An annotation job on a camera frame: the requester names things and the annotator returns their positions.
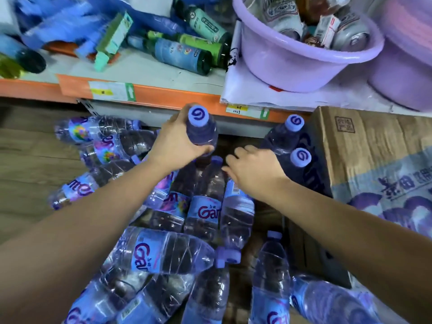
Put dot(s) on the person's left hand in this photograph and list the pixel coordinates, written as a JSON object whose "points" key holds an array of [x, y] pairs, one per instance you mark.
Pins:
{"points": [[175, 148]]}

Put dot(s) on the person's right hand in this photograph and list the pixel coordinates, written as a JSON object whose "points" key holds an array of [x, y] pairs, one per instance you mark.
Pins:
{"points": [[256, 172]]}

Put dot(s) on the pile of water bottles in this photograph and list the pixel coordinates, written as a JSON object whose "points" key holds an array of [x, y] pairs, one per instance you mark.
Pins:
{"points": [[162, 253]]}

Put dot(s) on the person's right forearm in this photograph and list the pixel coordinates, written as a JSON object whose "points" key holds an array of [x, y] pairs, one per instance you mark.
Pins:
{"points": [[354, 239]]}

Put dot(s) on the person's left forearm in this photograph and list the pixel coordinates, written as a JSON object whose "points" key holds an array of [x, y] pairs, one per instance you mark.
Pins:
{"points": [[84, 239]]}

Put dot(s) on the small white yellow price label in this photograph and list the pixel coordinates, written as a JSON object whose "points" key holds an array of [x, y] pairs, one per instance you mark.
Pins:
{"points": [[243, 111]]}

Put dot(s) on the price label green arrow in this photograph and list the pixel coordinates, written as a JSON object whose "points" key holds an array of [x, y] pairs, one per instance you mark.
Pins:
{"points": [[108, 91]]}

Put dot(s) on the white orange-edged store shelf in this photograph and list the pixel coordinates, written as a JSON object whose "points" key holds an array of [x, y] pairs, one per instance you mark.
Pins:
{"points": [[135, 69]]}

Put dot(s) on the dark bottle blue label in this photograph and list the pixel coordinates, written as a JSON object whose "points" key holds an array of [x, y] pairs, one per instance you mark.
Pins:
{"points": [[179, 55]]}

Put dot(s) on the small purple plastic basin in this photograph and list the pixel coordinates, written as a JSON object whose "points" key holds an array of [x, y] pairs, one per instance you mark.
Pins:
{"points": [[287, 70]]}

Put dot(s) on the dark bottle green label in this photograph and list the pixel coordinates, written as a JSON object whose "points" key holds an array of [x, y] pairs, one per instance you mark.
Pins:
{"points": [[199, 43]]}

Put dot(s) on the brown carton purple print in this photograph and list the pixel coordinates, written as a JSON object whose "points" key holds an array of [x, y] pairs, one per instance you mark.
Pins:
{"points": [[364, 148]]}

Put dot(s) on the green white slim box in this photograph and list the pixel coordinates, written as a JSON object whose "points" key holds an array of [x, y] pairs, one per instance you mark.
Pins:
{"points": [[114, 37]]}

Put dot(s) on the dark bottle mint label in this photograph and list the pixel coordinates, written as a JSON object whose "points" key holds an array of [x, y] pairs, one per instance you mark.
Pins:
{"points": [[206, 25]]}

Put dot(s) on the small brown packet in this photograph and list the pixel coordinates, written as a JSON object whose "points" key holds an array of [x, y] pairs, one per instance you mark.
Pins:
{"points": [[312, 42]]}

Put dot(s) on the orange flat packet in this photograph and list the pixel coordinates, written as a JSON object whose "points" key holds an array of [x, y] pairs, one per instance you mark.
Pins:
{"points": [[64, 48]]}

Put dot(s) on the small white red box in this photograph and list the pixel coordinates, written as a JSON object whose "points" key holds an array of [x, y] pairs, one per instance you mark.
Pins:
{"points": [[325, 30]]}

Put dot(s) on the silver patterned can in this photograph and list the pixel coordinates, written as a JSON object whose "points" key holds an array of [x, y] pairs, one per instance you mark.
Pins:
{"points": [[351, 35]]}

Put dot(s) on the pile of blue tubes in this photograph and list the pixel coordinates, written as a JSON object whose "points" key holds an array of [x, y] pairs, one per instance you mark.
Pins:
{"points": [[60, 23]]}

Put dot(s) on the brown drink bottle white cap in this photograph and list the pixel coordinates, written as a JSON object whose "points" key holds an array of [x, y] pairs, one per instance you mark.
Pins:
{"points": [[314, 10]]}

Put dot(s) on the large purple plastic basin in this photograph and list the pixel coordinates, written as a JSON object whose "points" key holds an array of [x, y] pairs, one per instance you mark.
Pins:
{"points": [[401, 77]]}

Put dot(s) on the blue bottle dark cap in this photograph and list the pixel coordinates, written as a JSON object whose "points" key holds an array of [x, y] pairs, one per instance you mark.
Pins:
{"points": [[20, 50]]}

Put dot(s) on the yellow green bottle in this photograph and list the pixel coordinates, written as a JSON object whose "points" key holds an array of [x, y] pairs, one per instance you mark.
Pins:
{"points": [[8, 69]]}

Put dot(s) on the pink plastic basin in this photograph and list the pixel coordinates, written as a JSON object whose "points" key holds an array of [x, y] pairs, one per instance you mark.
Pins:
{"points": [[408, 23]]}

